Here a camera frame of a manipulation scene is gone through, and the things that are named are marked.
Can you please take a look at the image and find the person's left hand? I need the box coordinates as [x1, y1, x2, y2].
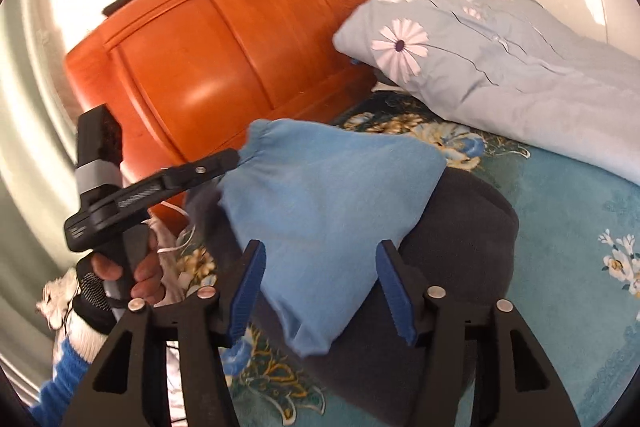
[72, 252, 168, 335]

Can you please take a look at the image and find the white patterned cloth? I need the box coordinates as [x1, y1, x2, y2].
[35, 269, 78, 333]

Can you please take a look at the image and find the light blue daisy duvet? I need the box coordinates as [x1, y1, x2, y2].
[332, 0, 640, 185]

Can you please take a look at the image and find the dark grey garment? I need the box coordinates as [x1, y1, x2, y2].
[187, 167, 521, 427]

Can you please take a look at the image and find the teal floral blanket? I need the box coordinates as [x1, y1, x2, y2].
[165, 92, 640, 427]

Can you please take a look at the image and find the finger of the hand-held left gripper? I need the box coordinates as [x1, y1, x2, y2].
[117, 149, 241, 218]

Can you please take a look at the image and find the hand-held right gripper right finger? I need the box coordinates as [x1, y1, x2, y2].
[375, 240, 582, 427]

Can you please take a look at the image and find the light blue knit garment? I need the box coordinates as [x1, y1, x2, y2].
[217, 118, 447, 355]

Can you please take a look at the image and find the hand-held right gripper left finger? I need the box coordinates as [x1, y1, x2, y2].
[62, 239, 267, 427]

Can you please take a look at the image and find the grey-green curtain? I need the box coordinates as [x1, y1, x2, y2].
[0, 2, 101, 408]

